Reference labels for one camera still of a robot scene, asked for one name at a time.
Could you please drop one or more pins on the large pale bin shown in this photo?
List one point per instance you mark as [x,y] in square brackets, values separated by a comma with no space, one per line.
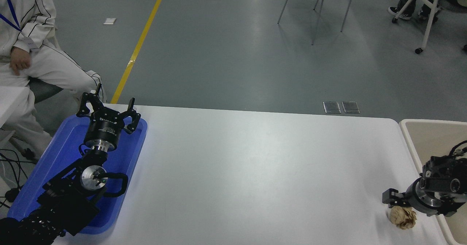
[430,139]

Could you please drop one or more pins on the tan paper ball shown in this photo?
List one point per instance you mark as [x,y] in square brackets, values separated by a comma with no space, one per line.
[403,218]

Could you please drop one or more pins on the seated person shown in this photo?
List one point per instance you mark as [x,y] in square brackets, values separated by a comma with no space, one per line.
[29,4]

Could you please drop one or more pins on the blue plastic tray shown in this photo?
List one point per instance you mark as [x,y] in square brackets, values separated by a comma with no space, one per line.
[124,153]

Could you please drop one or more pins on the yellow floor tape line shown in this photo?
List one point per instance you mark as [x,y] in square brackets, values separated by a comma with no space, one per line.
[140,42]

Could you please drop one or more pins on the metal floor socket cover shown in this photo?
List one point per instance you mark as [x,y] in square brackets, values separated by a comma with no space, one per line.
[351,107]
[332,107]

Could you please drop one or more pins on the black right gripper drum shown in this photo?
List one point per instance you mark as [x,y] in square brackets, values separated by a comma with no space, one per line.
[414,195]

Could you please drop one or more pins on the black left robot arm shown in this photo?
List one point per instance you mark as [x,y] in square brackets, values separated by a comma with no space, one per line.
[65,201]

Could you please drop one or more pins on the person's hand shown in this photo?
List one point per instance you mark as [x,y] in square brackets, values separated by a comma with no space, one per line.
[21,59]

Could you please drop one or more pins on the white wheeled frame chair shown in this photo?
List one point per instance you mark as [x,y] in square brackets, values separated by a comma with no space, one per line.
[434,7]

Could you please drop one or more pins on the grey stool seat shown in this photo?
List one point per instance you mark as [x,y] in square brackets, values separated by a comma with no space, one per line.
[45,90]

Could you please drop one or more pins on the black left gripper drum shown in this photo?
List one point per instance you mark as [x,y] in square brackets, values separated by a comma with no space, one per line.
[104,128]

